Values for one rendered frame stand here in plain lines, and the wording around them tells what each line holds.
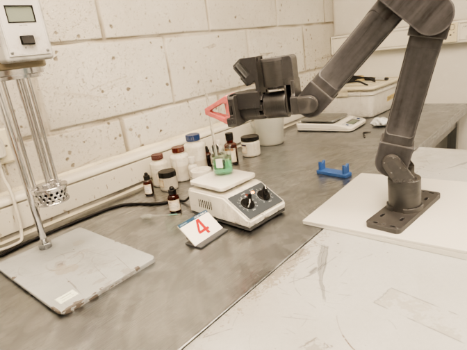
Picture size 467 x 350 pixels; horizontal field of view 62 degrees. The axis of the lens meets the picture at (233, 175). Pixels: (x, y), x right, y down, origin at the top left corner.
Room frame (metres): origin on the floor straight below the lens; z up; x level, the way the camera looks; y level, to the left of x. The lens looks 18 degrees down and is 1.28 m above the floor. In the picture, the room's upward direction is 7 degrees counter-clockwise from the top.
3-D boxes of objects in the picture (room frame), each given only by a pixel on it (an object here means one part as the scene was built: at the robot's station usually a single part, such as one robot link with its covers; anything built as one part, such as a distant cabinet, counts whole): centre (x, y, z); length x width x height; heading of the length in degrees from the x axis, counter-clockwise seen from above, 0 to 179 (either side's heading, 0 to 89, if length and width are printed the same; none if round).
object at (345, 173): (1.06, -0.29, 0.92); 0.10 x 0.03 x 0.04; 40
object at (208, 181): (0.90, 0.03, 0.98); 0.12 x 0.12 x 0.01; 44
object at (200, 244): (0.76, 0.08, 0.92); 0.09 x 0.06 x 0.04; 140
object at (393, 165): (0.73, -0.33, 1.02); 0.09 x 0.06 x 0.06; 154
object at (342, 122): (1.68, -0.46, 0.92); 0.26 x 0.19 x 0.05; 51
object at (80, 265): (0.71, 0.35, 0.91); 0.30 x 0.20 x 0.01; 48
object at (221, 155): (0.92, 0.02, 1.02); 0.06 x 0.05 x 0.08; 12
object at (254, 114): (0.86, -0.06, 1.15); 0.10 x 0.07 x 0.07; 153
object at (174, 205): (0.93, 0.16, 0.94); 0.03 x 0.03 x 0.07
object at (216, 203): (0.88, 0.01, 0.94); 0.22 x 0.13 x 0.08; 44
